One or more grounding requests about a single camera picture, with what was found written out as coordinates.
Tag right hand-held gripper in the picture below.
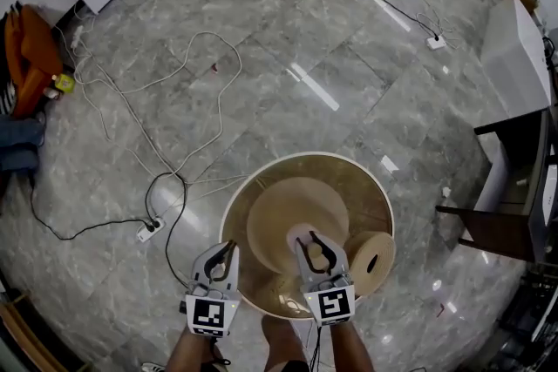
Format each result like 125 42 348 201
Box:
294 230 357 328

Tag white power strip black plugs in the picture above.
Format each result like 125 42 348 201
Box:
135 216 167 243

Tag black power cable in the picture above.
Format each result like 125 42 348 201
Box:
26 171 189 291

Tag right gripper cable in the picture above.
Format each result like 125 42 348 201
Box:
304 324 326 372

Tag white looped cable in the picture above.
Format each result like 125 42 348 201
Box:
71 30 243 188

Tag white sink basin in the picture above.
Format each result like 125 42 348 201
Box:
529 163 558 227

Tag person's right forearm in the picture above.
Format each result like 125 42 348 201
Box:
329 320 372 372

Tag person's leg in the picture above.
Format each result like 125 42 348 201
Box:
260 315 310 372

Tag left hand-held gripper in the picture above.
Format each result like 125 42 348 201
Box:
180 240 242 339

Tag dark wooden vanity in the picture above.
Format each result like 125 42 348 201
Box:
435 108 558 263

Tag yellow bottle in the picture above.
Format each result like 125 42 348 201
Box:
51 72 76 95

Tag white bathtub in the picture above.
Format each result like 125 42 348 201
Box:
479 0 554 119

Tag black shelf unit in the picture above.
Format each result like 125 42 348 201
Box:
500 260 558 367

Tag orange bag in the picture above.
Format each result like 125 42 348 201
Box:
3 3 65 119

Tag person's left forearm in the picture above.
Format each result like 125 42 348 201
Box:
167 325 219 372

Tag light wooden furniture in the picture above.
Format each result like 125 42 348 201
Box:
0 294 60 372

